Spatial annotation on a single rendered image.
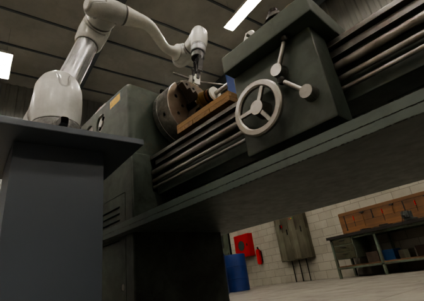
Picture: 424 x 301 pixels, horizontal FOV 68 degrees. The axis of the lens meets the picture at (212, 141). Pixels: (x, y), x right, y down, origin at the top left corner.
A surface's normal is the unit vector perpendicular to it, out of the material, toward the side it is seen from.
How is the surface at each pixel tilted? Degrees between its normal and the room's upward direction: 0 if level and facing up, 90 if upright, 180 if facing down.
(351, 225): 90
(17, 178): 90
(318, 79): 90
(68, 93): 87
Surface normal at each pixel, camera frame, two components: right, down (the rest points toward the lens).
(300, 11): -0.73, -0.19
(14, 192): 0.59, -0.40
